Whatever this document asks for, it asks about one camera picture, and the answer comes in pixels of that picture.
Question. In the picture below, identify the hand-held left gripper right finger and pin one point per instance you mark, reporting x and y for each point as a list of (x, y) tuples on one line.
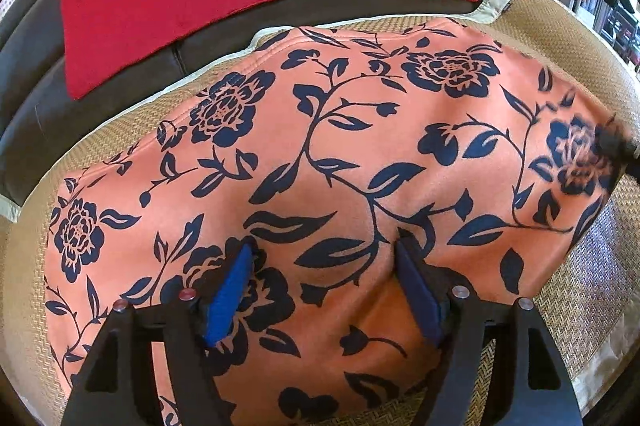
[(417, 291)]

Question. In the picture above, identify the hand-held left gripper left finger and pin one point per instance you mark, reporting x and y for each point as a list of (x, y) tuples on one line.
[(230, 291)]

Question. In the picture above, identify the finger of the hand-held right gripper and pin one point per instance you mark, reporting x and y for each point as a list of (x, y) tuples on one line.
[(617, 143)]

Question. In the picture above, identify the orange floral blouse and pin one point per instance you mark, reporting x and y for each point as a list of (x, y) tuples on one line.
[(350, 145)]

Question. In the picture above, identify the cluttered shelf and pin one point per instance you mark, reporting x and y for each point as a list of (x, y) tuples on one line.
[(615, 20)]

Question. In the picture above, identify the beige woven straw mat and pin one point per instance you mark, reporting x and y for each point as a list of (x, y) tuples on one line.
[(590, 286)]

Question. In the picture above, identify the dark brown leather sofa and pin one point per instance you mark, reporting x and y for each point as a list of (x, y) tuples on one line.
[(35, 120)]

